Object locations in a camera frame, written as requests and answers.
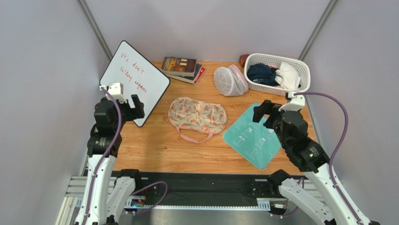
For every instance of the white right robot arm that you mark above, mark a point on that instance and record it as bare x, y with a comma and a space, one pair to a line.
309, 157

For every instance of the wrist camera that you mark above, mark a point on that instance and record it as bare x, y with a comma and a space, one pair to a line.
295, 102
116, 90

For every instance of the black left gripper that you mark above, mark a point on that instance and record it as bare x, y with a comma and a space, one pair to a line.
134, 113

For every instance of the small brown wooden block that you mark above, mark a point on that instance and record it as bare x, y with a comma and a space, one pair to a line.
243, 59

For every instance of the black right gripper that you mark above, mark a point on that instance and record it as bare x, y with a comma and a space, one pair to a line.
269, 115

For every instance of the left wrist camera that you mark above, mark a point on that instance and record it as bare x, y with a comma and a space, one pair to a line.
116, 90

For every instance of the white plastic basket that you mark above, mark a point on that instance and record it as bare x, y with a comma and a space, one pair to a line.
275, 62

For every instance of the white whiteboard with red writing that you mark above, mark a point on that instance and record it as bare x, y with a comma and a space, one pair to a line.
138, 76

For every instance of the aluminium frame rail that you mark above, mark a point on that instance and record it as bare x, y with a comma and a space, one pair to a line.
136, 207

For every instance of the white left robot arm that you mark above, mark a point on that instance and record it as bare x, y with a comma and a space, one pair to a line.
100, 206

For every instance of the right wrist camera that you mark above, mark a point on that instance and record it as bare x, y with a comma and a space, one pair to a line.
295, 102

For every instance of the floral mesh laundry bag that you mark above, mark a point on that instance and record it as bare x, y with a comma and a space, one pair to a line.
185, 113

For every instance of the teal folding board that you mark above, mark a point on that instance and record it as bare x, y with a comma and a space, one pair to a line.
256, 143

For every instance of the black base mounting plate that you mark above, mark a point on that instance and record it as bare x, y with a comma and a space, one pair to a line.
203, 189

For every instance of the white bra in basket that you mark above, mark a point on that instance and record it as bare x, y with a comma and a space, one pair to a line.
287, 77

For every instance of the top dark book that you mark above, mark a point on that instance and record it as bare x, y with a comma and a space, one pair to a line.
179, 66

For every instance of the white round mesh laundry bag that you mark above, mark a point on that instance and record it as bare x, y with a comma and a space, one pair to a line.
230, 81

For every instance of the dark blue knit garment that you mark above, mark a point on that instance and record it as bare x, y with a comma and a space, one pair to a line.
262, 74

